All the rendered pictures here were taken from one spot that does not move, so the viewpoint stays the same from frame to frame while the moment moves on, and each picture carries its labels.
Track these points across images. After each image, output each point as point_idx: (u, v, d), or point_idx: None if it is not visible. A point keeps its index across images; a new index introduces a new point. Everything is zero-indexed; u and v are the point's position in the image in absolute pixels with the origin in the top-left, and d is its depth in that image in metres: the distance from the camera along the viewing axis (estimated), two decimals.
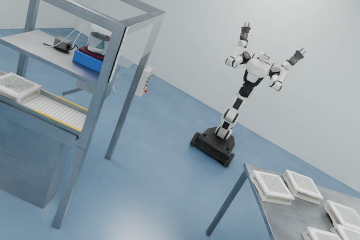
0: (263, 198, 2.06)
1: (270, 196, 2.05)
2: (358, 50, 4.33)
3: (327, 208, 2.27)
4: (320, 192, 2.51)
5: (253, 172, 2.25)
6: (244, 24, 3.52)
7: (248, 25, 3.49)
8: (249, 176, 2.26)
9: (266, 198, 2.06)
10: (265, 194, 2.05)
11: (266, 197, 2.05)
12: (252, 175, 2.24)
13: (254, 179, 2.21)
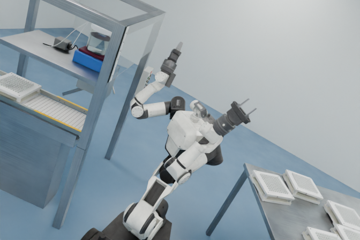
0: (263, 198, 2.06)
1: (270, 196, 2.05)
2: (358, 50, 4.33)
3: (327, 208, 2.27)
4: (320, 192, 2.51)
5: (253, 172, 2.25)
6: (175, 46, 1.92)
7: (178, 47, 1.88)
8: (249, 176, 2.26)
9: (266, 198, 2.06)
10: (265, 194, 2.05)
11: (266, 197, 2.05)
12: (252, 175, 2.24)
13: (254, 179, 2.21)
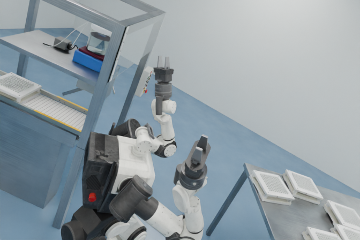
0: (263, 198, 2.06)
1: (270, 196, 2.05)
2: (358, 50, 4.33)
3: (327, 208, 2.27)
4: (320, 192, 2.51)
5: (253, 172, 2.25)
6: (201, 157, 0.89)
7: (202, 145, 0.93)
8: (249, 176, 2.26)
9: (266, 198, 2.06)
10: (265, 194, 2.05)
11: (266, 197, 2.05)
12: (252, 175, 2.24)
13: (254, 179, 2.21)
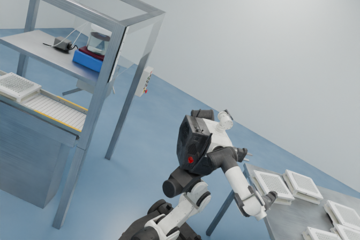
0: None
1: None
2: (358, 50, 4.33)
3: (327, 208, 2.27)
4: (320, 192, 2.51)
5: (253, 172, 2.25)
6: None
7: None
8: (249, 176, 2.26)
9: None
10: (265, 194, 2.05)
11: None
12: (252, 175, 2.24)
13: (254, 179, 2.21)
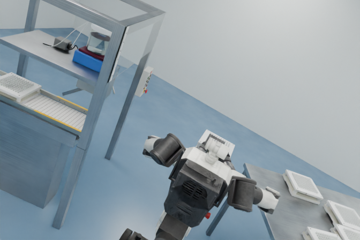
0: None
1: None
2: (358, 50, 4.33)
3: (327, 208, 2.27)
4: (320, 192, 2.51)
5: (197, 143, 2.06)
6: None
7: None
8: None
9: None
10: None
11: None
12: (199, 147, 2.06)
13: None
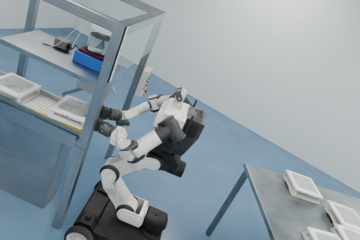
0: None
1: None
2: (358, 50, 4.33)
3: (327, 208, 2.27)
4: (320, 192, 2.51)
5: (83, 124, 1.91)
6: None
7: None
8: None
9: None
10: None
11: None
12: None
13: None
